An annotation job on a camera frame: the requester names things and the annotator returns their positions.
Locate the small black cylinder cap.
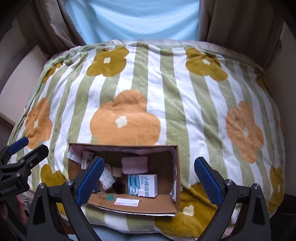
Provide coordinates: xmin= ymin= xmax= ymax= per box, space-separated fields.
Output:
xmin=112 ymin=180 xmax=126 ymax=194

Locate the pink towel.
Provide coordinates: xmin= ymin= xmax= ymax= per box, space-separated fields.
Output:
xmin=121 ymin=156 xmax=148 ymax=175

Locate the person's left hand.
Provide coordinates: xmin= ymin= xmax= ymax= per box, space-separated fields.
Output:
xmin=0 ymin=195 xmax=27 ymax=224

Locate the white crumpled packet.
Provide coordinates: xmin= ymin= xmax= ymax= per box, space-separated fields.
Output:
xmin=99 ymin=163 xmax=115 ymax=191

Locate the brown cardboard box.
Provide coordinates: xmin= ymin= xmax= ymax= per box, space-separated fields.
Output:
xmin=67 ymin=143 xmax=180 ymax=216

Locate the light blue white carton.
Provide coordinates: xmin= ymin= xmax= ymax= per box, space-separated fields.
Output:
xmin=127 ymin=174 xmax=158 ymax=198

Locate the floral striped fleece blanket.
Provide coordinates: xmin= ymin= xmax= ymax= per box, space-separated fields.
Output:
xmin=9 ymin=41 xmax=285 ymax=237

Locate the light blue bed sheet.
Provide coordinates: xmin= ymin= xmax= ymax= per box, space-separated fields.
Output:
xmin=64 ymin=0 xmax=200 ymax=44

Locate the beige curtain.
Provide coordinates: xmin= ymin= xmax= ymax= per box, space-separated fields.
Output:
xmin=199 ymin=0 xmax=284 ymax=69

